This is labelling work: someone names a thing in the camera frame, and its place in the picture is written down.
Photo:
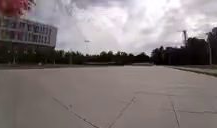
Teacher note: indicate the row of dark trees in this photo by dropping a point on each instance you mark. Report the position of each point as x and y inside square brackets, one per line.
[112, 58]

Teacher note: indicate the grey concrete slab plaza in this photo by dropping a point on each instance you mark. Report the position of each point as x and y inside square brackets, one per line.
[106, 86]

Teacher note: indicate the tall lamp pole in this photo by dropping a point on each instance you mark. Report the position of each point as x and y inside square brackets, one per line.
[87, 45]

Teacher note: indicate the tall mast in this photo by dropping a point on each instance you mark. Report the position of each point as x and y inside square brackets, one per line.
[184, 36]

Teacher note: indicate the long building with glass front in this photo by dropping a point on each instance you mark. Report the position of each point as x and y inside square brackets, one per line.
[26, 33]

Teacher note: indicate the dark kerb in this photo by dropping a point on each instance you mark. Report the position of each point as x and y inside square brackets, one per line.
[202, 73]

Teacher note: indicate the grass strip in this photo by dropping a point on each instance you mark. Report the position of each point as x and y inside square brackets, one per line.
[206, 66]

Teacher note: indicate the pale pole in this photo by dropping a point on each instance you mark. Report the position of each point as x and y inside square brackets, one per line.
[209, 53]

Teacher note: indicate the pale paved footpath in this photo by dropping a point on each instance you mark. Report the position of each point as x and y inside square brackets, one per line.
[211, 70]

